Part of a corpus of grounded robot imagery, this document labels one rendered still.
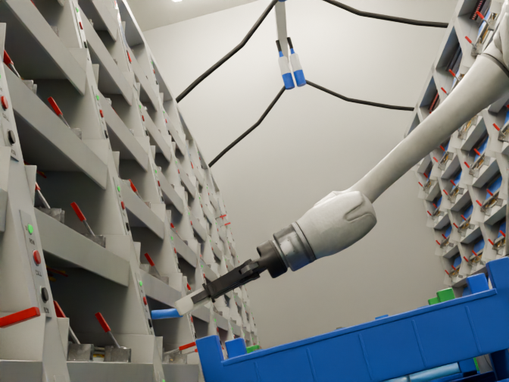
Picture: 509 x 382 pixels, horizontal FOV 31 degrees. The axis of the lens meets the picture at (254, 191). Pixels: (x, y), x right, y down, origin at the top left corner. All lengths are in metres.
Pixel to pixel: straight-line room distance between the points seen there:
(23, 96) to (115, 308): 0.57
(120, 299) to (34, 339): 0.71
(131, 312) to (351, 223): 0.48
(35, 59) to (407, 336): 1.04
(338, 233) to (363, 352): 1.00
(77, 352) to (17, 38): 0.60
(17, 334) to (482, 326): 0.48
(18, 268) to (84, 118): 0.79
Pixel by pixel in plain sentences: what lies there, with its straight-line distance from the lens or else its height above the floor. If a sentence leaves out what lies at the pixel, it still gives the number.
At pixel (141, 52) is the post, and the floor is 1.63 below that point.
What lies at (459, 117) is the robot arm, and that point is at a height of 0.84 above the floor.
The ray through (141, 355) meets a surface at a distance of 1.70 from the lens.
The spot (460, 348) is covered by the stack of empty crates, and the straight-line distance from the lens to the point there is 0.87.
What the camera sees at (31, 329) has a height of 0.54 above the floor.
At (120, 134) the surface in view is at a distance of 2.12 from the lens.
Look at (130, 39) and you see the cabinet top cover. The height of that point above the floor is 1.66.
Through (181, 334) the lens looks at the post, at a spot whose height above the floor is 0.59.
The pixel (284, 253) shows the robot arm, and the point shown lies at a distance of 1.85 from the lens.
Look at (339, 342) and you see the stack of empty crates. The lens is 0.86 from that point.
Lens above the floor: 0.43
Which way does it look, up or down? 11 degrees up
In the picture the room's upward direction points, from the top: 15 degrees counter-clockwise
